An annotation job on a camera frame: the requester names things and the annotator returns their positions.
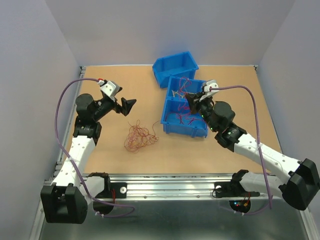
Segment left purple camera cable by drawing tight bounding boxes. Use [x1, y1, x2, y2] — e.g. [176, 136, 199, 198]
[54, 77, 136, 218]

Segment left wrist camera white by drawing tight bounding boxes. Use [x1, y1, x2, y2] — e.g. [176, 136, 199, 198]
[98, 80, 120, 102]

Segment red wires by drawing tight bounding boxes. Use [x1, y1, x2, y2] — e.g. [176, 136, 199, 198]
[123, 119, 161, 153]

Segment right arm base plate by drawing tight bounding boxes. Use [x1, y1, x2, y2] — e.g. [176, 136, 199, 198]
[211, 181, 261, 214]

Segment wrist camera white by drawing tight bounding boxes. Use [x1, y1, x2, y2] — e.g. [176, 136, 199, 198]
[98, 80, 120, 102]
[199, 79, 219, 102]

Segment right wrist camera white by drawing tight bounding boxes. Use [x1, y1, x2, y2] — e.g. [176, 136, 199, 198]
[199, 79, 219, 102]

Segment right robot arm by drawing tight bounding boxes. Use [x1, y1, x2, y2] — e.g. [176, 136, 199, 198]
[185, 92, 320, 211]

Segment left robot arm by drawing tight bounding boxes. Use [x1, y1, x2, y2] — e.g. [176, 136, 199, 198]
[40, 82, 136, 224]

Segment blue bin rear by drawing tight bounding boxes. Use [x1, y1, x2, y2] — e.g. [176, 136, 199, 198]
[152, 51, 199, 89]

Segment single red wire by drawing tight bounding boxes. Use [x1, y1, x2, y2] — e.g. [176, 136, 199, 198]
[166, 76, 209, 131]

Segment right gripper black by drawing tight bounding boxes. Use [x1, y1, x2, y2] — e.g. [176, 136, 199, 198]
[185, 91, 218, 133]

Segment yellow wire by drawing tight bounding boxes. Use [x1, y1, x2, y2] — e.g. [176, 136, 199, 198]
[171, 82, 193, 100]

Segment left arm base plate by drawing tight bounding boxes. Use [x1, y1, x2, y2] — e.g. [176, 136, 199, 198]
[93, 182, 127, 214]

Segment aluminium rail frame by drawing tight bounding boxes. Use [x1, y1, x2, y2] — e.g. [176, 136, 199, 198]
[28, 65, 320, 240]

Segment blue bin double front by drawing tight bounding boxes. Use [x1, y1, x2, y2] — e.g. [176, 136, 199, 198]
[160, 76, 208, 138]

